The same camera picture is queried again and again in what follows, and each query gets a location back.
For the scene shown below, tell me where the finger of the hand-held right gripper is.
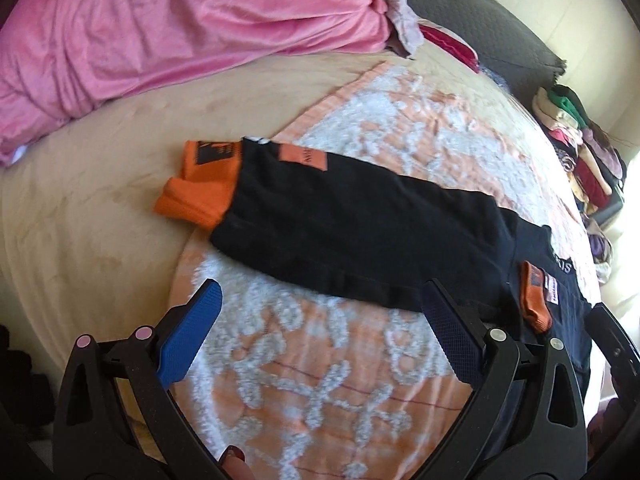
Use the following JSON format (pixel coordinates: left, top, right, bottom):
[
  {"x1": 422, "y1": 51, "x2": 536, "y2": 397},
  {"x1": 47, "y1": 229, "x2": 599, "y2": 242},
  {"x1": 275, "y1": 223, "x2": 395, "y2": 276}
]
[{"x1": 586, "y1": 302, "x2": 640, "y2": 401}]

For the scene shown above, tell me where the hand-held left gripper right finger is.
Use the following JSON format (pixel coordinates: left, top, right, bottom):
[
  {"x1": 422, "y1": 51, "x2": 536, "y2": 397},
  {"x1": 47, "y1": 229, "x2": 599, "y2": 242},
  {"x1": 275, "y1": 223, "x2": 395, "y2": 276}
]
[{"x1": 421, "y1": 278, "x2": 588, "y2": 480}]

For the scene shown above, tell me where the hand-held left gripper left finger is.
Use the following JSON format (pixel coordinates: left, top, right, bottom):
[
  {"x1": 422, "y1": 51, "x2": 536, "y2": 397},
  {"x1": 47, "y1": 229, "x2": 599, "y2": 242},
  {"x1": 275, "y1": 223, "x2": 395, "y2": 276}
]
[{"x1": 52, "y1": 278, "x2": 236, "y2": 480}]

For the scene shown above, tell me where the black sweatshirt with orange cuffs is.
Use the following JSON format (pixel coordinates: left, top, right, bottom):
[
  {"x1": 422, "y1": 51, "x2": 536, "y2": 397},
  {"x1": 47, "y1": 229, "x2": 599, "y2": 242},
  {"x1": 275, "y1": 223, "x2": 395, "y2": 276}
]
[{"x1": 152, "y1": 136, "x2": 601, "y2": 401}]

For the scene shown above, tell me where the stack of folded clothes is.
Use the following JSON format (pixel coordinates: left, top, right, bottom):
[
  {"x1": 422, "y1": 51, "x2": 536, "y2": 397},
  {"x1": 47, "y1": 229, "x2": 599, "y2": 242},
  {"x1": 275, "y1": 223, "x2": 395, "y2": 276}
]
[{"x1": 531, "y1": 85, "x2": 628, "y2": 217}]

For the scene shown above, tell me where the person's left hand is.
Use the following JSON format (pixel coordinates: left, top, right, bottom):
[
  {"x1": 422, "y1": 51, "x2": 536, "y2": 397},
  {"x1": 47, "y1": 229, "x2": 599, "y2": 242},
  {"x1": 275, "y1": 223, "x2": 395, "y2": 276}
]
[{"x1": 222, "y1": 445, "x2": 258, "y2": 480}]

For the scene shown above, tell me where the purple crumpled cloth pile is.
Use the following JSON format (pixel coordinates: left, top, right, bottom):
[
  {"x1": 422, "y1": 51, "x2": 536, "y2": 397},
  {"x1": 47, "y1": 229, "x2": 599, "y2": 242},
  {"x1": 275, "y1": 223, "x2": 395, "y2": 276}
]
[{"x1": 586, "y1": 227, "x2": 617, "y2": 283}]

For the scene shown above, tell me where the black box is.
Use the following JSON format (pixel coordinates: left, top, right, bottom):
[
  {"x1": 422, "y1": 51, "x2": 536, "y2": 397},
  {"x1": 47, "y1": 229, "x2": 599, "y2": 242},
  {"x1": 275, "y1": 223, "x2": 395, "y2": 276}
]
[{"x1": 590, "y1": 192, "x2": 626, "y2": 226}]

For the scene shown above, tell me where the orange and white fuzzy blanket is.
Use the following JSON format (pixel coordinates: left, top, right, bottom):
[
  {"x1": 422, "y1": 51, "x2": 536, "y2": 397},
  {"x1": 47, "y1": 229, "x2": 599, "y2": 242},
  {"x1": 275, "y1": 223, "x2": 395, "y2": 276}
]
[{"x1": 170, "y1": 60, "x2": 603, "y2": 480}]

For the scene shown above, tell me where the dark cloth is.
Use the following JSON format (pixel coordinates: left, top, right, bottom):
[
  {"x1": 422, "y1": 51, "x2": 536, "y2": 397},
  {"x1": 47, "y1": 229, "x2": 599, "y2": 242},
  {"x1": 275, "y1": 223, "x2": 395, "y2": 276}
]
[{"x1": 0, "y1": 324, "x2": 57, "y2": 431}]

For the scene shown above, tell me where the red folded cloth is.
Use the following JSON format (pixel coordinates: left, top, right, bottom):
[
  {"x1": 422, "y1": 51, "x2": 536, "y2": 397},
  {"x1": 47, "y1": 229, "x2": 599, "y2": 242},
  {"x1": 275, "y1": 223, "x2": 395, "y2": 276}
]
[{"x1": 417, "y1": 22, "x2": 482, "y2": 74}]

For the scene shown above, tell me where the pink plush blanket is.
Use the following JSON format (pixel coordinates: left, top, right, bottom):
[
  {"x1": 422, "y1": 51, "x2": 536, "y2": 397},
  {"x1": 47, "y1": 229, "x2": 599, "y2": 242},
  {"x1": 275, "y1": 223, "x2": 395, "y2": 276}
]
[{"x1": 0, "y1": 0, "x2": 393, "y2": 167}]

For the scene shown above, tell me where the grey quilted headboard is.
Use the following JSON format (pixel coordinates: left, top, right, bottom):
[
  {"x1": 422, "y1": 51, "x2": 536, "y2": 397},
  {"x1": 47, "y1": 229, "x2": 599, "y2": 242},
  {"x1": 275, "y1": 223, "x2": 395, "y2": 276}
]
[{"x1": 385, "y1": 0, "x2": 568, "y2": 97}]

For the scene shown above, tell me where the lilac crumpled cloth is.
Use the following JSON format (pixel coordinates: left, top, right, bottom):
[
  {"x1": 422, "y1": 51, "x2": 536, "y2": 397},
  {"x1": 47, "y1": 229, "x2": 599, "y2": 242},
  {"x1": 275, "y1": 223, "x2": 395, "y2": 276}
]
[{"x1": 357, "y1": 0, "x2": 425, "y2": 59}]

